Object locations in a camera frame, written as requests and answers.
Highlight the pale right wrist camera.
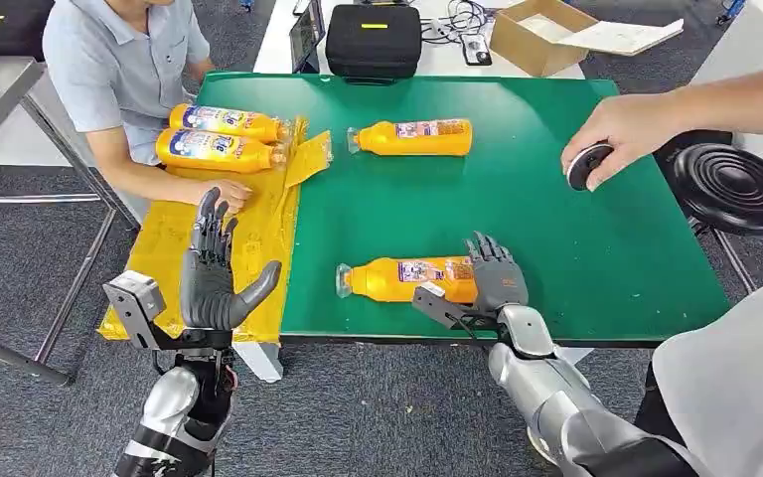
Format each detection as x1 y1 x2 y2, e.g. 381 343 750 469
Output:
410 281 500 335

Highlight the person's right hand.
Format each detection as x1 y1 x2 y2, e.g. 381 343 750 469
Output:
200 178 253 216

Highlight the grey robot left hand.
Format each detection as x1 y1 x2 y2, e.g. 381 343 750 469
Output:
178 187 283 333

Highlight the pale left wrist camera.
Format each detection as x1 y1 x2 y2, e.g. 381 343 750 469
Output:
101 269 235 352

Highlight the yellow plastic sheet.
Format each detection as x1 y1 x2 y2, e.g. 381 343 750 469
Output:
96 116 334 345

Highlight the black stool with ribbed seat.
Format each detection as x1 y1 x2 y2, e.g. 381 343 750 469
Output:
668 141 763 297

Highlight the orange drink bottle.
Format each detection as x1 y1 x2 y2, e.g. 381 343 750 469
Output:
155 127 289 175
334 255 480 305
168 102 289 145
346 118 474 158

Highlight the black cable bundle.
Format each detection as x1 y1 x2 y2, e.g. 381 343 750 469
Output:
419 0 496 46

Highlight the black tablet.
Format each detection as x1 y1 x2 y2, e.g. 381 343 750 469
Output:
288 0 328 75

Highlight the person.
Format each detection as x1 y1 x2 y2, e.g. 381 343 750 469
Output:
42 0 254 226
526 62 763 477

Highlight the blue item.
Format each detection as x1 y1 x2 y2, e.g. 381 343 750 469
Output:
716 0 747 25

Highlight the person's hand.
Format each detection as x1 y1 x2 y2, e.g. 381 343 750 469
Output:
559 90 687 194

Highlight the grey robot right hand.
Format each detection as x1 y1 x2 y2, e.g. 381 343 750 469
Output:
463 231 530 315

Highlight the green table mat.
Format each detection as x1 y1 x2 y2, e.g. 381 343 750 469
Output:
195 71 732 346

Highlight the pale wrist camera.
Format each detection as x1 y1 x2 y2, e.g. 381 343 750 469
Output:
410 281 500 335
101 269 235 352

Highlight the black chair seat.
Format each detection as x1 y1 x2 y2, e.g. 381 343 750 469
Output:
652 128 737 174

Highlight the black round disc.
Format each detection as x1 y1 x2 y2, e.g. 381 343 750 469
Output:
564 141 615 193

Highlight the open cardboard box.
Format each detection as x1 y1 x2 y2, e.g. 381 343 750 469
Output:
489 0 601 79

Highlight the small black device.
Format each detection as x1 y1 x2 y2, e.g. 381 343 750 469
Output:
459 32 494 67

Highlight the white table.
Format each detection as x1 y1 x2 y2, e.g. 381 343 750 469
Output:
252 0 587 80

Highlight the black case with yellow tag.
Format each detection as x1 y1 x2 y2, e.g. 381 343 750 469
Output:
324 1 423 85
0 0 56 62

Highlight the white table leg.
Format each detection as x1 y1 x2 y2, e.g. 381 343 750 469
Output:
554 347 595 368
232 341 286 386

